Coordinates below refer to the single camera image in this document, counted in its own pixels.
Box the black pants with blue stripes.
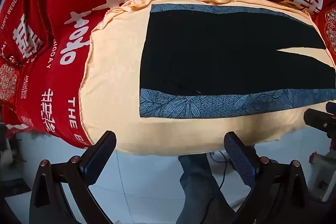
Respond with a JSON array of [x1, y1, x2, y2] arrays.
[[139, 4, 336, 119]]

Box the person's leg in jeans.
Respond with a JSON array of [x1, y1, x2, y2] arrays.
[[175, 153, 237, 224]]

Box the cream cloth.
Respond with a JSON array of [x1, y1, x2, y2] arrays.
[[79, 0, 336, 157]]

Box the black cable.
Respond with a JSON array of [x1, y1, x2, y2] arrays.
[[206, 152, 231, 224]]

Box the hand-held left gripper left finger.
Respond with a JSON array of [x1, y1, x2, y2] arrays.
[[28, 130, 117, 224]]

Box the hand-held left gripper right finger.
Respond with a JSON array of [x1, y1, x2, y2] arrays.
[[224, 131, 315, 224]]

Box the red cushion with round emblem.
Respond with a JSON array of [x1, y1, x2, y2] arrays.
[[0, 56, 25, 109], [312, 2, 336, 56]]

